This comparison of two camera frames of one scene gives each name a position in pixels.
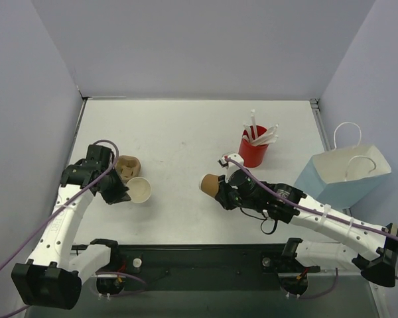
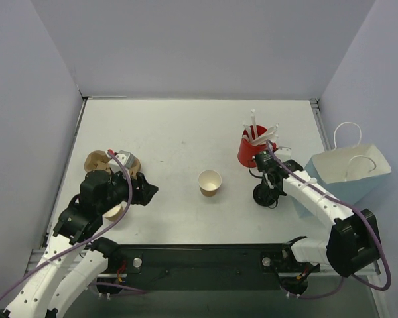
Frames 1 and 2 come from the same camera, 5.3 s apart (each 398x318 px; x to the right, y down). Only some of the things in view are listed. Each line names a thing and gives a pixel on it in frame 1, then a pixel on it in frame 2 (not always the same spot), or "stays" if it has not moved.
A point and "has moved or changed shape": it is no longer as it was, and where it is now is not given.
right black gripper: x=223 y=193 -> x=263 y=161
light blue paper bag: x=341 y=177 stays
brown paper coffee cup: x=209 y=184 has moved or changed shape
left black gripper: x=116 y=191 -> x=140 y=189
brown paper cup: x=140 y=189 has moved or changed shape
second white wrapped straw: x=268 y=138 stays
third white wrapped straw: x=247 y=126 stays
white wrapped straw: x=254 y=128 stays
